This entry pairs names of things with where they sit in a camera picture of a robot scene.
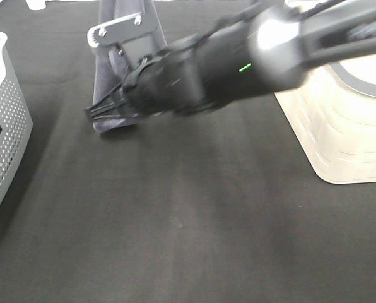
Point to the black table cloth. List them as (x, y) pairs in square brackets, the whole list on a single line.
[(217, 207)]

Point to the silver camera bracket right wrist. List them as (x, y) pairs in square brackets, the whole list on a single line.
[(133, 35)]

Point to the cream woven-pattern storage box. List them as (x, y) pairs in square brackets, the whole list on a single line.
[(333, 115)]

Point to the grey perforated plastic basket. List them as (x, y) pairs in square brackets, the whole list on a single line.
[(15, 120)]

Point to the white lid with grey rim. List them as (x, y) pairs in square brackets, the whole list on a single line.
[(364, 75)]

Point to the white cylinder at table edge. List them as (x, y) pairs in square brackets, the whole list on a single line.
[(36, 5)]

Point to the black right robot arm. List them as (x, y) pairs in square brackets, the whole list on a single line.
[(262, 50)]

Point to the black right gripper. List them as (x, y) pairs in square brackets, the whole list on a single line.
[(170, 82)]

